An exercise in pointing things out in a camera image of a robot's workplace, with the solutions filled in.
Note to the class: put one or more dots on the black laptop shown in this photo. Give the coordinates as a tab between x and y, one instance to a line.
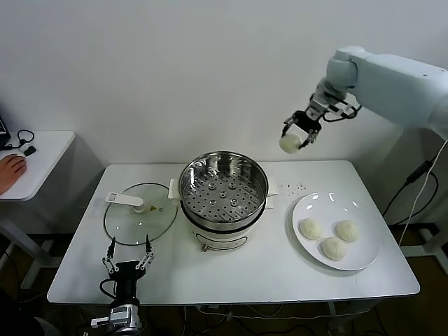
3	127

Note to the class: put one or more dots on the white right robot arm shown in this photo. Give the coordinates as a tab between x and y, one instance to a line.
395	91

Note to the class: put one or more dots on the white side desk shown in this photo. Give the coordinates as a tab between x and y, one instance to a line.
45	157

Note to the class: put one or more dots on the white round plate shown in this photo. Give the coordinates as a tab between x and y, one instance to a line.
336	210

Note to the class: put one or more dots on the small black device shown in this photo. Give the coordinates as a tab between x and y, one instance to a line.
30	151

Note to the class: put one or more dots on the stainless steel steamer basket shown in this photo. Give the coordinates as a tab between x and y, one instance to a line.
224	182

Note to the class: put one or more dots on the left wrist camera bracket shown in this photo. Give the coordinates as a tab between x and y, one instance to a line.
99	322

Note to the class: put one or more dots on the white steamed baozi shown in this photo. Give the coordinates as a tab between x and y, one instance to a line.
290	144
347	231
332	249
310	229

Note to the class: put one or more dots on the person's hand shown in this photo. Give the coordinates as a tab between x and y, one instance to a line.
10	171

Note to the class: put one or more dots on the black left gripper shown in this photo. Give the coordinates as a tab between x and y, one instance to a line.
126	280

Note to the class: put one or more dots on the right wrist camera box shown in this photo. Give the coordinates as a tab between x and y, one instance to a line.
341	108

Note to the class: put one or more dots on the white electric cooking pot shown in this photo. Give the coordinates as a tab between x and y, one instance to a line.
220	238

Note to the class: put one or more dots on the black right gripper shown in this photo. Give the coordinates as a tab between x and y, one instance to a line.
308	120

